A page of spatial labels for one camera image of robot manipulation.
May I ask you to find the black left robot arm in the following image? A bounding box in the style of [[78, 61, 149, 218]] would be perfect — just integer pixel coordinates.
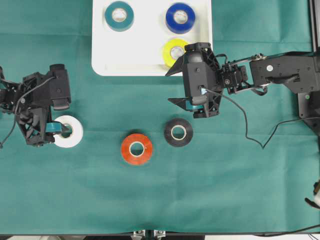
[[0, 64, 72, 147]]

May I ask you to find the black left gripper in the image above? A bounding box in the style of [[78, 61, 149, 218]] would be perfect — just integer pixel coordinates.
[[0, 64, 72, 147]]

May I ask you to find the white tape roll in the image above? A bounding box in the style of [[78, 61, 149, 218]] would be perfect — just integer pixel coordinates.
[[54, 115, 84, 148]]

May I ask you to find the green table cloth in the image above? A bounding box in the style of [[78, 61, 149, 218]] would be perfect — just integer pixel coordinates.
[[0, 0, 320, 234]]

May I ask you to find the white plastic case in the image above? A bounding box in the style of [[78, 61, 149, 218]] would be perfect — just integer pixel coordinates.
[[91, 0, 213, 77]]

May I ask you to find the blue tape roll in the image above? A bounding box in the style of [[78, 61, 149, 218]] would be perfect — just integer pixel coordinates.
[[165, 2, 196, 34]]

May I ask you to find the yellow tape roll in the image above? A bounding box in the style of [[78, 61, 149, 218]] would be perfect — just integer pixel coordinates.
[[162, 38, 189, 68]]

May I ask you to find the aluminium frame rail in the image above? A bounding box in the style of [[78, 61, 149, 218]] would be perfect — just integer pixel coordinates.
[[308, 0, 320, 51]]

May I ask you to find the black left camera cable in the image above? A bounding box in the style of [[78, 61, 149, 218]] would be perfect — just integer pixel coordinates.
[[0, 76, 56, 150]]

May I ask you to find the teal tape roll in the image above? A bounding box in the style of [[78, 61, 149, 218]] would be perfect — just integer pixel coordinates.
[[104, 1, 134, 32]]

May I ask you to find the black tape roll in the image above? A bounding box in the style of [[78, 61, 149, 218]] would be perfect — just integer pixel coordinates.
[[164, 118, 193, 148]]

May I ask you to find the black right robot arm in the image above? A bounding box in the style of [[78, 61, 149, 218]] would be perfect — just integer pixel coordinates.
[[166, 42, 320, 118]]

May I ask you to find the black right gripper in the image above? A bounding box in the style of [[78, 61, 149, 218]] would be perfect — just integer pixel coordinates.
[[165, 42, 249, 119]]

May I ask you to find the metal table clamp bracket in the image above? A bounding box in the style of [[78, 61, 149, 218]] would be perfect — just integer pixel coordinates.
[[131, 229, 166, 240]]

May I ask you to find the black right camera cable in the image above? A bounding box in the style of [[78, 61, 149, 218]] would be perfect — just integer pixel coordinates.
[[202, 87, 320, 150]]

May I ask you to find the white black object at edge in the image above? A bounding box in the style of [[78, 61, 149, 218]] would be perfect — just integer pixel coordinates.
[[304, 180, 320, 210]]

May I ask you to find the red tape roll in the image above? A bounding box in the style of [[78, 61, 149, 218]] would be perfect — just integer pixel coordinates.
[[121, 133, 153, 166]]

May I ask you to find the black camera cable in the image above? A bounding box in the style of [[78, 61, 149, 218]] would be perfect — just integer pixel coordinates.
[[202, 87, 320, 150], [0, 76, 56, 150]]

